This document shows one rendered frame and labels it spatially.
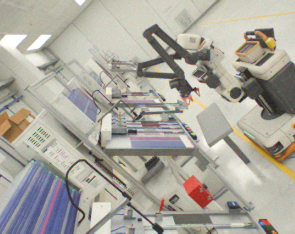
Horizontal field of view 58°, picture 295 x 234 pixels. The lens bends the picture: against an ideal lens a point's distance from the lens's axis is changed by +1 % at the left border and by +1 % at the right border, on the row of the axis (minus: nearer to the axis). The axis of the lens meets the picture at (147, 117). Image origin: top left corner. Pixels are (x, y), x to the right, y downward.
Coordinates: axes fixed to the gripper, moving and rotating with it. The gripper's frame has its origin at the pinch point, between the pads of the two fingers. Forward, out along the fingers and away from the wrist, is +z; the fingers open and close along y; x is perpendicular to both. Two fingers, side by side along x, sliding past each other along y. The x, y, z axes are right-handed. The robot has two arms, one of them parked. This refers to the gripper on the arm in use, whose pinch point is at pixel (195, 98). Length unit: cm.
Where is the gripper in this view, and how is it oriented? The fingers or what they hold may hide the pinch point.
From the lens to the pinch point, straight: 250.4
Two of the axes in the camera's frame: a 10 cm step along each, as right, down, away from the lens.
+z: 5.8, 8.2, -0.5
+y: 7.5, -5.0, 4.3
